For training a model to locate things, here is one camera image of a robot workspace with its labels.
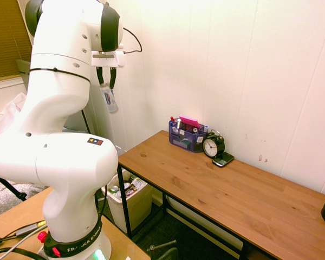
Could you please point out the pink sticky note pad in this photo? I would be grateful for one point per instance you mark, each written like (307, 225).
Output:
(189, 122)

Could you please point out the blue capped marker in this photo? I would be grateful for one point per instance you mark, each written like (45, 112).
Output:
(206, 128)

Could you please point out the beige plastic trash bin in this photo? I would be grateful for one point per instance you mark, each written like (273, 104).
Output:
(138, 208)

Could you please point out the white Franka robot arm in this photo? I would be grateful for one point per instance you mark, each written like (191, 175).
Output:
(65, 108)

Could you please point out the light wooden robot mounting board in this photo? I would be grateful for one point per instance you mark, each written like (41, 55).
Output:
(13, 214)

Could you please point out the brown window blind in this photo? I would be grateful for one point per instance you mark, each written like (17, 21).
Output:
(5, 40)

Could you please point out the black tripod leg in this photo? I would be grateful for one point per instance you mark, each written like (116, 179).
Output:
(9, 187)

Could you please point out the red capped marker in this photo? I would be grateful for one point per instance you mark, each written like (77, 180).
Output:
(172, 119)

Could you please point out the black mobile phone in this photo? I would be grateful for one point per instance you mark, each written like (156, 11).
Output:
(223, 159)

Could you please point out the red knob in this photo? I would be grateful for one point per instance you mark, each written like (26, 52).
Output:
(42, 236)
(56, 252)

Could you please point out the wooden table with black frame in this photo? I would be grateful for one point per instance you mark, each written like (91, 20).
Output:
(233, 189)

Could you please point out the blue mesh desk organizer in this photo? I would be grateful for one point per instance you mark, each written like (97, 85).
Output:
(184, 140)

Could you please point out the white plastic bag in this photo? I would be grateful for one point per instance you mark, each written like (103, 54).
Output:
(8, 111)

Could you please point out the white crumpled wrapper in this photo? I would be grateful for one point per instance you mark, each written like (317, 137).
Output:
(138, 183)

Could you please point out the black metal clamp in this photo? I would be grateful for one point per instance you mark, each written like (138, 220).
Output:
(162, 250)

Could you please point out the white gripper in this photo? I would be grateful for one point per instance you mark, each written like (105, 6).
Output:
(108, 59)

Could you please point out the brown snack wrapper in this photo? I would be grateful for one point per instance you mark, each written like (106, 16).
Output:
(129, 191)

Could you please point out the black twin-bell alarm clock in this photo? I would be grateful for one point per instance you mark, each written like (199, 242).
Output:
(211, 146)

